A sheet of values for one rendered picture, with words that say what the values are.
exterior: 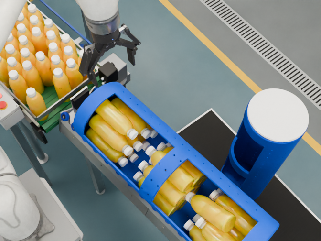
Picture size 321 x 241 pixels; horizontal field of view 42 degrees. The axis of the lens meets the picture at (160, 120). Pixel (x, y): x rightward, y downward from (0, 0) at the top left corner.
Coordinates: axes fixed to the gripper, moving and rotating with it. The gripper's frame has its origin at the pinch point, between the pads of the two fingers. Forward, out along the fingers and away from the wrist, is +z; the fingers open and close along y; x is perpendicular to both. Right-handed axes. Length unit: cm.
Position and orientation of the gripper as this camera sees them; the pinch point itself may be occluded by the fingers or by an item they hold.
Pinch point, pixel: (113, 71)
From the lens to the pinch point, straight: 130.9
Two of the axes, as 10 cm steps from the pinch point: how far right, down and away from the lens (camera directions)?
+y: -8.1, 5.2, -2.8
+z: 0.3, 5.1, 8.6
